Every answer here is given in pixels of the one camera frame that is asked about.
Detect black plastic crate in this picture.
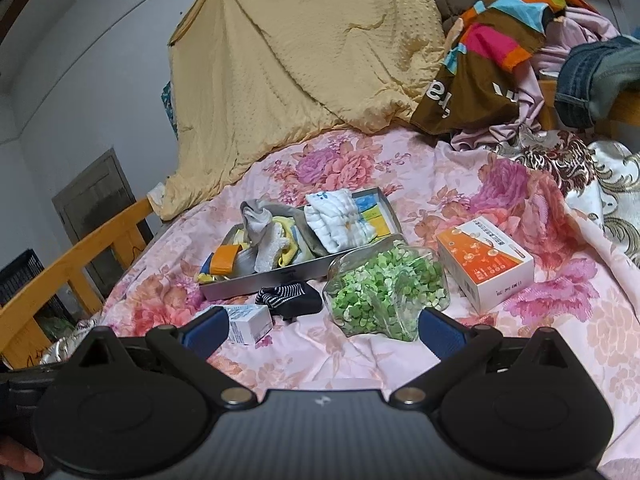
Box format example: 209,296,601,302
0,248,77,342

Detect wooden bed rail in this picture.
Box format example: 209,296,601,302
0,194,157,368

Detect bag of green paper stars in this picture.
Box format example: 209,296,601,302
321,239,452,344

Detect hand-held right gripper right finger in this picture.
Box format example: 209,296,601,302
387,307,577,408

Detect yellow blanket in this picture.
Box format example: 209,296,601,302
159,0,449,222

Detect blue jeans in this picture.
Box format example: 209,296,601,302
553,34,640,129

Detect pink garment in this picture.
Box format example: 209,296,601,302
449,6,622,152

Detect orange and white box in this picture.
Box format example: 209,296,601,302
434,214,537,317

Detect brown colourful printed cloth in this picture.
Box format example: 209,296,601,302
409,0,572,137

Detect gold brocade cloth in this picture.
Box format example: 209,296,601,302
491,131,640,267
39,316,102,367

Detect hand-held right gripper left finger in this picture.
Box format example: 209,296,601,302
70,306,261,408

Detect pink floral bedsheet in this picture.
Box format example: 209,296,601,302
97,126,640,480

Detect teal patterned cloth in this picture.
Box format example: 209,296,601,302
159,79,179,140

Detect small white blue box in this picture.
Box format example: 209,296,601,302
191,304,274,347

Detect black striped sock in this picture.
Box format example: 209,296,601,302
254,281,324,322

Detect grey metal tray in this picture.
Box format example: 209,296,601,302
199,186,404,302

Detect yellow striped towel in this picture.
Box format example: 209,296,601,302
271,214,302,269

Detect person's left hand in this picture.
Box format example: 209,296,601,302
0,435,46,476

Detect white pillow edge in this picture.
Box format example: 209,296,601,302
146,181,167,215

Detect orange fabric piece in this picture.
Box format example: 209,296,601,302
211,243,243,278

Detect blue and yellow printed cloth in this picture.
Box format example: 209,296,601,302
356,196,394,237

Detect white cloth with blue print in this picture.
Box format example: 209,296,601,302
304,190,379,257

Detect grey wooden door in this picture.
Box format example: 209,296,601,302
51,146,152,297

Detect grey white sock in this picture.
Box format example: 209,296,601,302
239,199,277,247

